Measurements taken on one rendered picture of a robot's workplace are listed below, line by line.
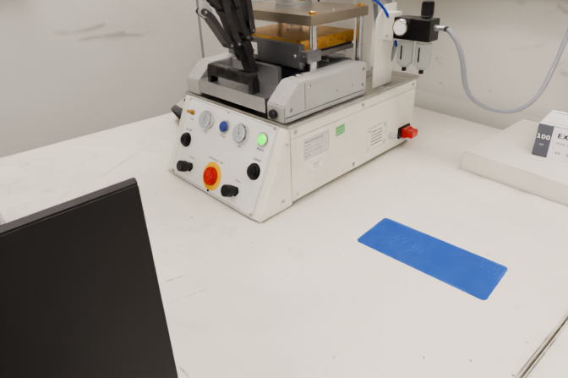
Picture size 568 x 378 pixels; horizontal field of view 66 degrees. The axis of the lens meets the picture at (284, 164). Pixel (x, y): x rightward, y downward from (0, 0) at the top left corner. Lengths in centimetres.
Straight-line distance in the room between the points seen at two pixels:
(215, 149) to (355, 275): 41
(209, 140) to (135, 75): 143
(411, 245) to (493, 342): 22
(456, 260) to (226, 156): 48
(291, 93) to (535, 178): 53
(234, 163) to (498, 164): 57
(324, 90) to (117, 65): 158
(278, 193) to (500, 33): 78
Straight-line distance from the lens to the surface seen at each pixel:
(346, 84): 94
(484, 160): 106
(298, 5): 98
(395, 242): 81
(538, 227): 94
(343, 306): 68
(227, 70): 91
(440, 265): 78
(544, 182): 103
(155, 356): 42
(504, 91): 137
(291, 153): 84
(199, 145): 100
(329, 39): 96
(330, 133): 92
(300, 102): 84
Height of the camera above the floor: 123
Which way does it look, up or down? 26 degrees down
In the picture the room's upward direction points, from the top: 2 degrees counter-clockwise
